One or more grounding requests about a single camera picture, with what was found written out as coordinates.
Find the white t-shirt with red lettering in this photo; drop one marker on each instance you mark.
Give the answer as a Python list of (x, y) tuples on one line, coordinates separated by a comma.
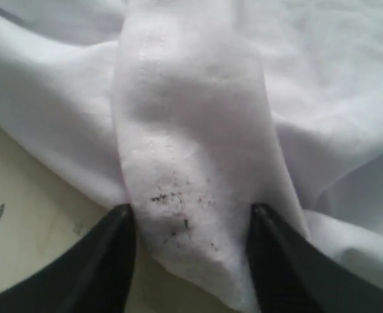
[(194, 110)]

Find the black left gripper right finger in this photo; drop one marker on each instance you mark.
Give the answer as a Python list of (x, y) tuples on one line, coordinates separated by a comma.
[(290, 275)]

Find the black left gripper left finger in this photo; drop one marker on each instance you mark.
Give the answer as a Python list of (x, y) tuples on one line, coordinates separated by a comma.
[(92, 276)]

